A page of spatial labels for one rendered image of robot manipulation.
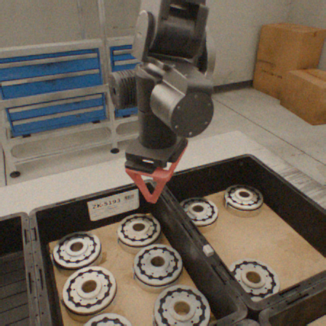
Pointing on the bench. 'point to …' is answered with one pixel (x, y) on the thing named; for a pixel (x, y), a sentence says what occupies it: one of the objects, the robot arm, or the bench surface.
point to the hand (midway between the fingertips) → (158, 186)
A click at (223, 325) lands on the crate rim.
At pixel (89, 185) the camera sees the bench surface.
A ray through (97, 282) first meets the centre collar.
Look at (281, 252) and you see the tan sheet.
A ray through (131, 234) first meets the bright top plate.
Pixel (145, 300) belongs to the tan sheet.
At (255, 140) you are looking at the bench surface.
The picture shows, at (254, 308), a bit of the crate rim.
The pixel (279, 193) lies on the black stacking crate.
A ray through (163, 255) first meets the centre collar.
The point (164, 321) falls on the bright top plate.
